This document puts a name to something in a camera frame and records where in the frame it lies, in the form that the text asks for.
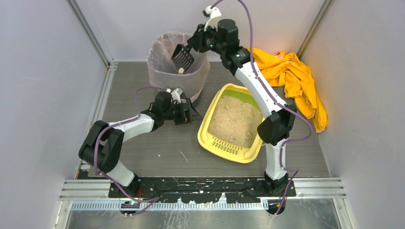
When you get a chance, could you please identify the black litter scoop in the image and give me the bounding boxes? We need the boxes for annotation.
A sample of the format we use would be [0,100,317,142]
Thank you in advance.
[171,44,194,74]

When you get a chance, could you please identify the yellow litter box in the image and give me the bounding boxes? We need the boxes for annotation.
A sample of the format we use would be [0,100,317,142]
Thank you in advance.
[197,83,264,163]

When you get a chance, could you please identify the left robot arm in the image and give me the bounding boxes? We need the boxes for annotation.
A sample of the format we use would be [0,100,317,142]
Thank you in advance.
[78,88,202,189]

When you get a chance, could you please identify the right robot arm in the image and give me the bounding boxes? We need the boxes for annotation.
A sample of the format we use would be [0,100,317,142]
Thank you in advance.
[187,19,297,191]

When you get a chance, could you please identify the trash bin with pink bag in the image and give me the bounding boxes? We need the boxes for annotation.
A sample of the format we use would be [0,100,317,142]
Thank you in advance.
[147,31,210,102]

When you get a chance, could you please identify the yellow cloth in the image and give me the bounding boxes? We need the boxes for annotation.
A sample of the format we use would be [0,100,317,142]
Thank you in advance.
[253,48,328,133]

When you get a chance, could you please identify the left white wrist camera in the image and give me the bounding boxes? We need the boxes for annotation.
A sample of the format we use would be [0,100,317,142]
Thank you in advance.
[171,88,183,104]

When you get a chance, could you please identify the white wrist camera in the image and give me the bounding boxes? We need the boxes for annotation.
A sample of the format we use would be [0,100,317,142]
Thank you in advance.
[203,5,222,31]
[171,88,183,104]

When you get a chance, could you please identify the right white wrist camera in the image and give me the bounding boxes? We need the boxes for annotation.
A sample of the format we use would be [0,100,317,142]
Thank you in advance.
[203,5,222,31]

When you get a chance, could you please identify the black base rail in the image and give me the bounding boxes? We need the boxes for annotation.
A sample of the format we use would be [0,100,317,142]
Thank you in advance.
[109,177,297,205]

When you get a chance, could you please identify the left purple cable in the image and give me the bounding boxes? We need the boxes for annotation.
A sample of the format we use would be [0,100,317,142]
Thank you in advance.
[93,86,167,216]

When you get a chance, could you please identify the purple cable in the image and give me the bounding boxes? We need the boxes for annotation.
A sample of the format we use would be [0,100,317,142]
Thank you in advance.
[210,0,314,216]
[93,86,167,216]

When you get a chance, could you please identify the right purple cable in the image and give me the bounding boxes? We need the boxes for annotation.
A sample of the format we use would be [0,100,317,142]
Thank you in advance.
[210,0,314,216]

